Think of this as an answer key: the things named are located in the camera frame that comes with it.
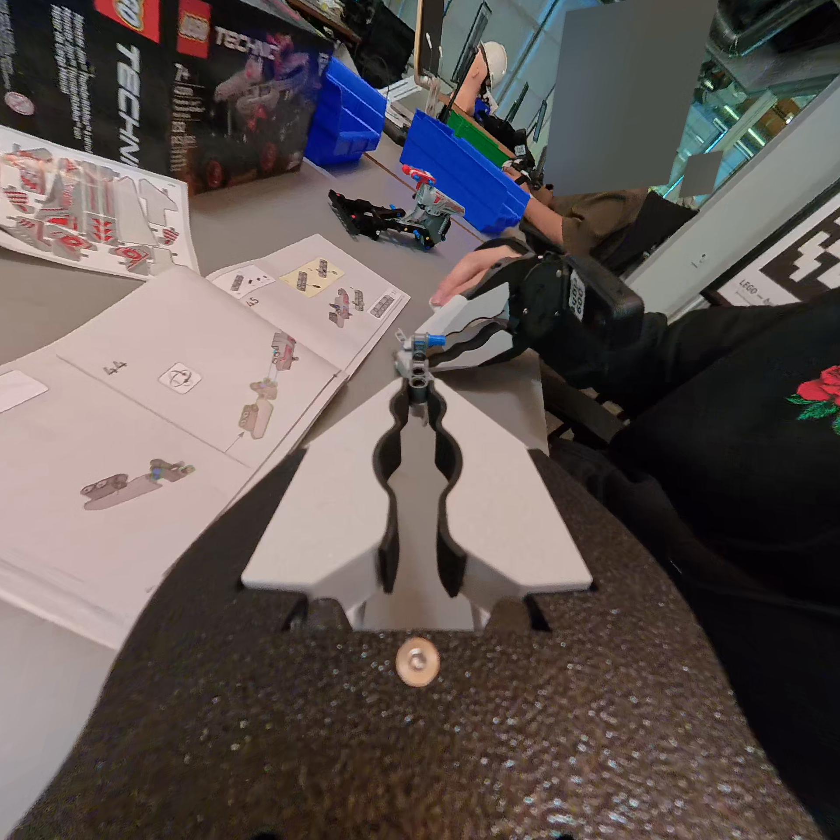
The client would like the open instruction booklet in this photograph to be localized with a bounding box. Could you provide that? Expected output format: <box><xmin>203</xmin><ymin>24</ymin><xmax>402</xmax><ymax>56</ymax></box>
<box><xmin>0</xmin><ymin>233</ymin><xmax>411</xmax><ymax>651</ymax></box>

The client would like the mannequin head with white cap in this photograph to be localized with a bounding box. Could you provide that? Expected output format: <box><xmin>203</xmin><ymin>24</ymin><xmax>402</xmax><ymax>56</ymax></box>
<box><xmin>469</xmin><ymin>39</ymin><xmax>509</xmax><ymax>99</ymax></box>

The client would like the small grey brick assembly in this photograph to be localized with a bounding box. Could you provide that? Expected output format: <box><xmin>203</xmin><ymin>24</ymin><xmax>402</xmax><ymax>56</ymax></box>
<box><xmin>392</xmin><ymin>330</ymin><xmax>448</xmax><ymax>409</ymax></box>

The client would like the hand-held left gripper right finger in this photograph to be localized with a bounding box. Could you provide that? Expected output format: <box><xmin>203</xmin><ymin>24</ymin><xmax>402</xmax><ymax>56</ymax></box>
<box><xmin>425</xmin><ymin>379</ymin><xmax>595</xmax><ymax>630</ymax></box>

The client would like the grey desk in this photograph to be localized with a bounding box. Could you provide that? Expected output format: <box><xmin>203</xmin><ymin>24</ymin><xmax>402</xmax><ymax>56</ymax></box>
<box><xmin>0</xmin><ymin>131</ymin><xmax>551</xmax><ymax>828</ymax></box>

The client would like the black brick chassis assembly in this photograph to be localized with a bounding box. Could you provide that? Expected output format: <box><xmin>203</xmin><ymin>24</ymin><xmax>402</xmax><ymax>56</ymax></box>
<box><xmin>327</xmin><ymin>189</ymin><xmax>408</xmax><ymax>240</ymax></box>

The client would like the red grey sticker sheet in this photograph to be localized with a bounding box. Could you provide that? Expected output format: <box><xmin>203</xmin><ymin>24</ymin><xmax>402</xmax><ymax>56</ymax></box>
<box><xmin>0</xmin><ymin>125</ymin><xmax>201</xmax><ymax>282</ymax></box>

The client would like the person's torso in black sweater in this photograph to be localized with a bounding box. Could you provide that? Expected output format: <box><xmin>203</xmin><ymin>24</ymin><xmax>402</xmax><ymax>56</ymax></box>
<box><xmin>551</xmin><ymin>367</ymin><xmax>840</xmax><ymax>840</ymax></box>

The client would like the black toy box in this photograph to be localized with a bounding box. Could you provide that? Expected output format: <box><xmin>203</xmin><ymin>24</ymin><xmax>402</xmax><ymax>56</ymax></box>
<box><xmin>0</xmin><ymin>0</ymin><xmax>336</xmax><ymax>196</ymax></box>

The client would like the blue plastic bin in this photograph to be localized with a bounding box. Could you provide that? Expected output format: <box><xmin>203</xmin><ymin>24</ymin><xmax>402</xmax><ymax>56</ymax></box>
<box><xmin>303</xmin><ymin>56</ymin><xmax>389</xmax><ymax>168</ymax></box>
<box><xmin>399</xmin><ymin>108</ymin><xmax>532</xmax><ymax>236</ymax></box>

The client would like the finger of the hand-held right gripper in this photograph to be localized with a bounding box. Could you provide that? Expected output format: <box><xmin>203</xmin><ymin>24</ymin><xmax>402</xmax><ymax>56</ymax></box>
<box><xmin>430</xmin><ymin>328</ymin><xmax>529</xmax><ymax>373</ymax></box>
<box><xmin>430</xmin><ymin>289</ymin><xmax>513</xmax><ymax>337</ymax></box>

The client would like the person's right forearm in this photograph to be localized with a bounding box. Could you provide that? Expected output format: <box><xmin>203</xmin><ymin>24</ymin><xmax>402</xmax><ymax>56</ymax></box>
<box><xmin>558</xmin><ymin>289</ymin><xmax>840</xmax><ymax>427</ymax></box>

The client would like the dark panel with wooden edge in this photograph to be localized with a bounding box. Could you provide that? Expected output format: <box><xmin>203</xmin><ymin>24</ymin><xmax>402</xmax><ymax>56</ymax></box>
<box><xmin>412</xmin><ymin>0</ymin><xmax>448</xmax><ymax>83</ymax></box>

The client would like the black white marker poster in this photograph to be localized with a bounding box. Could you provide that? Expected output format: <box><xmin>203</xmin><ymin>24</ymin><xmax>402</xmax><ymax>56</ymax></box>
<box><xmin>701</xmin><ymin>190</ymin><xmax>840</xmax><ymax>308</ymax></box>

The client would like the green plastic bin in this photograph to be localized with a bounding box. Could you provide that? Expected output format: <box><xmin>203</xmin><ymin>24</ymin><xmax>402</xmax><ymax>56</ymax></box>
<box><xmin>446</xmin><ymin>108</ymin><xmax>519</xmax><ymax>161</ymax></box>

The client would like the person's right hand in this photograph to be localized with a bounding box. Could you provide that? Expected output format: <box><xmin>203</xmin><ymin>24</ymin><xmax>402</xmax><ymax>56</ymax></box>
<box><xmin>430</xmin><ymin>248</ymin><xmax>526</xmax><ymax>309</ymax></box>

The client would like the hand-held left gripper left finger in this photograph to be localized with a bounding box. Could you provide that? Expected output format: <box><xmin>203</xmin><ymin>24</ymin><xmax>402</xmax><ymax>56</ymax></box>
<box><xmin>241</xmin><ymin>381</ymin><xmax>403</xmax><ymax>630</ymax></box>

